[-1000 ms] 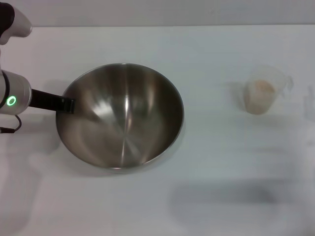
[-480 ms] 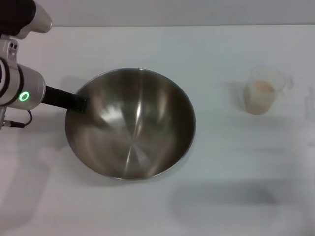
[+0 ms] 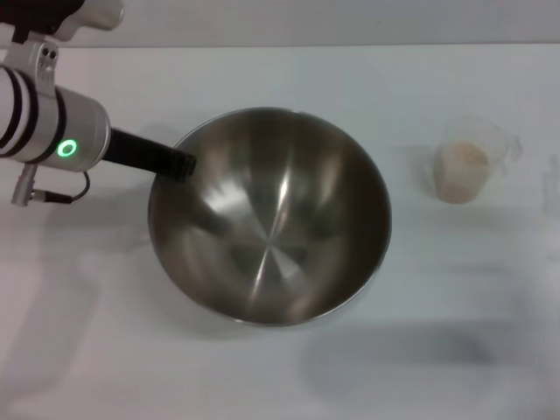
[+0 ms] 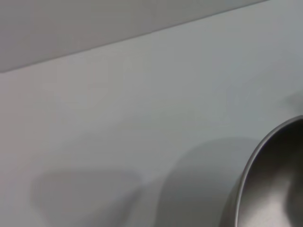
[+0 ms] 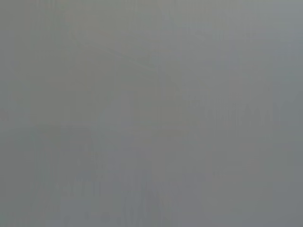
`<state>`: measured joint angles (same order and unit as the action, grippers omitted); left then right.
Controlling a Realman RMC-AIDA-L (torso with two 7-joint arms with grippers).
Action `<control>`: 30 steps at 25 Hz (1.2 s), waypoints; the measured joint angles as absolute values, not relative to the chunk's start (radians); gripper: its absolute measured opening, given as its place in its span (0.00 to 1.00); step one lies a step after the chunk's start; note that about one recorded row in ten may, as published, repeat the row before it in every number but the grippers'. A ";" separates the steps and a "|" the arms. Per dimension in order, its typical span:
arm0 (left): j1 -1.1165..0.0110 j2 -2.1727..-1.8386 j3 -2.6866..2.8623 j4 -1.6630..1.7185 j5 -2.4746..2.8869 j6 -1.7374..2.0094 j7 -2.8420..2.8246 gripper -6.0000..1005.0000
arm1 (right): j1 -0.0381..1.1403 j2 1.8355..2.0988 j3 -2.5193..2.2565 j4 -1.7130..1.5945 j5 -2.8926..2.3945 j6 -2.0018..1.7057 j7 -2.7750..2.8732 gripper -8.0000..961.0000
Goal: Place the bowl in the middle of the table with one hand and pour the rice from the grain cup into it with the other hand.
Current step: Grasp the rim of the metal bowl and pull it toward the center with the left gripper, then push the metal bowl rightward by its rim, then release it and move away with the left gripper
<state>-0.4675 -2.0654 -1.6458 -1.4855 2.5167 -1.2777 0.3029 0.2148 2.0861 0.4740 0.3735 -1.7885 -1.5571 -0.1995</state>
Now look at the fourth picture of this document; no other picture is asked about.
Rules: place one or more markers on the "stainless steel mixing bowl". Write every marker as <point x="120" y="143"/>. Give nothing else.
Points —
<point x="272" y="179"/>

